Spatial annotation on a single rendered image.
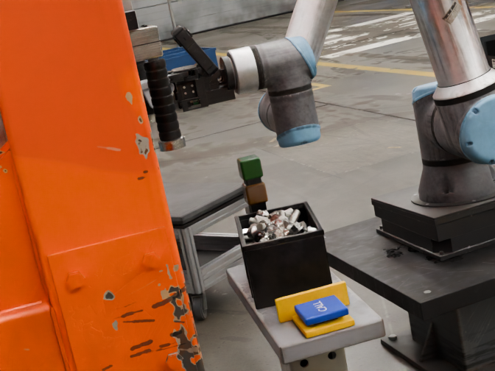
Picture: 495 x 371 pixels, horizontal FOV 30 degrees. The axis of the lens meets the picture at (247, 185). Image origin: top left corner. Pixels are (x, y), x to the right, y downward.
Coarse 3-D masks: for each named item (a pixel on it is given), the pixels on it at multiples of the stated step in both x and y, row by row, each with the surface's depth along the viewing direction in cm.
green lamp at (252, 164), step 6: (246, 156) 177; (252, 156) 176; (240, 162) 174; (246, 162) 174; (252, 162) 174; (258, 162) 175; (240, 168) 175; (246, 168) 174; (252, 168) 175; (258, 168) 175; (240, 174) 177; (246, 174) 175; (252, 174) 175; (258, 174) 175; (246, 180) 175
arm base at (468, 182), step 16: (432, 160) 212; (448, 160) 210; (464, 160) 209; (432, 176) 213; (448, 176) 210; (464, 176) 209; (480, 176) 210; (432, 192) 213; (448, 192) 212; (464, 192) 209; (480, 192) 209
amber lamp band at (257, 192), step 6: (246, 186) 175; (252, 186) 175; (258, 186) 176; (264, 186) 176; (246, 192) 175; (252, 192) 176; (258, 192) 176; (264, 192) 176; (246, 198) 177; (252, 198) 176; (258, 198) 176; (264, 198) 176; (252, 204) 176
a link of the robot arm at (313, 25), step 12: (300, 0) 198; (312, 0) 196; (324, 0) 196; (336, 0) 198; (300, 12) 198; (312, 12) 197; (324, 12) 197; (300, 24) 197; (312, 24) 197; (324, 24) 198; (288, 36) 199; (312, 36) 197; (324, 36) 199; (312, 48) 198; (264, 96) 202; (264, 108) 199; (264, 120) 200
